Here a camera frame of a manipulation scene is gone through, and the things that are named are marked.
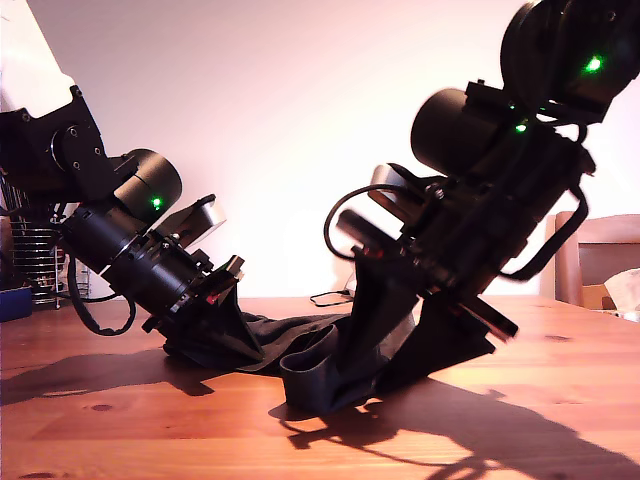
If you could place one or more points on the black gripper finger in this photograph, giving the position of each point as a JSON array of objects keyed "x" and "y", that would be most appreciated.
[
  {"x": 445, "y": 340},
  {"x": 375, "y": 300}
]

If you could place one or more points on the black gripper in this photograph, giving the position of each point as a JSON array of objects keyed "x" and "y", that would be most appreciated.
[{"x": 160, "y": 280}]

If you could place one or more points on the brown wooden chair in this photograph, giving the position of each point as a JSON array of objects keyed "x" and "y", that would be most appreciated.
[{"x": 567, "y": 260}]

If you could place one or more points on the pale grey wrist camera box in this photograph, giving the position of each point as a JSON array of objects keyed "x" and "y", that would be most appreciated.
[
  {"x": 212, "y": 220},
  {"x": 395, "y": 187}
]

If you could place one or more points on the brown cardboard box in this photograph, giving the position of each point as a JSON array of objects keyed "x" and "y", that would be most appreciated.
[{"x": 592, "y": 297}]

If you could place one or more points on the white tissue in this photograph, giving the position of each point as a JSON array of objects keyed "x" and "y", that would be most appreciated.
[{"x": 625, "y": 290}]

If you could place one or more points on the blue box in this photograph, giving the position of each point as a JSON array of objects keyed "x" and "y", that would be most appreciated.
[{"x": 15, "y": 306}]

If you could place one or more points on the dark grey underwear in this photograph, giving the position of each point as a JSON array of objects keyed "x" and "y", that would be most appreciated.
[{"x": 310, "y": 330}]

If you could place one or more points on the patterned tissue box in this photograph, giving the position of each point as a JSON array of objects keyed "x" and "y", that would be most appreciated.
[{"x": 625, "y": 316}]

